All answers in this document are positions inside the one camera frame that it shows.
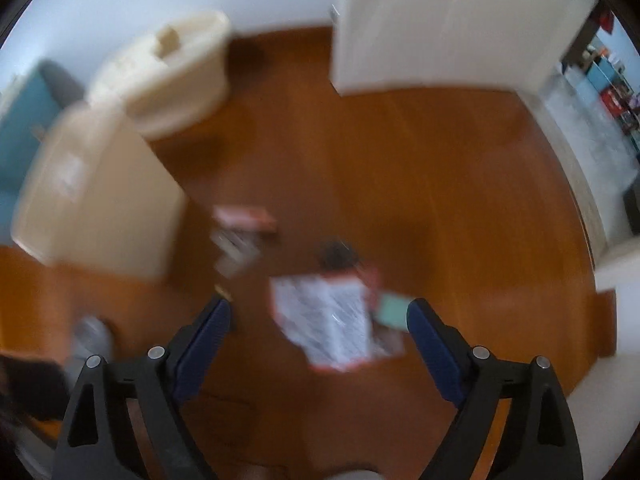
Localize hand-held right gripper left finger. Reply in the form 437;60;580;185
52;297;234;480

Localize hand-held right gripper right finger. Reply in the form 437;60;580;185
406;298;584;480

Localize green packet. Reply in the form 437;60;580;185
377;292;410;332

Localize grey wrapper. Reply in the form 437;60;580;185
212;230;262;277

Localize white printed plastic wrapper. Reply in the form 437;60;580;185
268;270;375;374

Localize dark wrapper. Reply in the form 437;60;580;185
318;239;359;269

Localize red and white carton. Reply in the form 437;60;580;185
212;204;279;237

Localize square beige trash bin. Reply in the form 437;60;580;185
11;102;190;282

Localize white slipper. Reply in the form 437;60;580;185
74;316;115;363

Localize round beige bucket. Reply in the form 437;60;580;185
89;9;232;142

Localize blue storage box white lid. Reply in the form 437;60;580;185
0;59;86;241

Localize red crate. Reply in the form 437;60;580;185
599;86;630;115

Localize blue plastic bin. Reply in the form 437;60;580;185
586;56;626;92

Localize white door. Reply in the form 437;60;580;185
331;0;600;97

